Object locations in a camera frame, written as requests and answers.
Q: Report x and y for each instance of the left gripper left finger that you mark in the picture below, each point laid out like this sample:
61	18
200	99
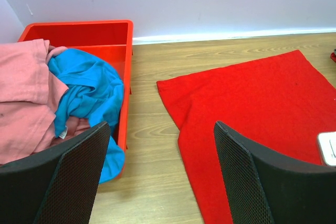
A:
57	185

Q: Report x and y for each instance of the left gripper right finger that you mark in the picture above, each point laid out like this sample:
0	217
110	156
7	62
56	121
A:
265	186

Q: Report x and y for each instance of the red t shirt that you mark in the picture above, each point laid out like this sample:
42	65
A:
282	102

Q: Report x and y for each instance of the dusty pink t shirt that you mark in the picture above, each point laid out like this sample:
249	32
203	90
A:
30	96

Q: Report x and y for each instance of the blue t shirt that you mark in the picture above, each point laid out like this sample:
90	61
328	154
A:
95	89

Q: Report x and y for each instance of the folded red shirt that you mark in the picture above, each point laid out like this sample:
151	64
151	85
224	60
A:
333	55

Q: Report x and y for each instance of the red plastic bin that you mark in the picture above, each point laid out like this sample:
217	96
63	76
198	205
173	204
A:
110	41

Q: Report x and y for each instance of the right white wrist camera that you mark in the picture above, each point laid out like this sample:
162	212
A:
326	142

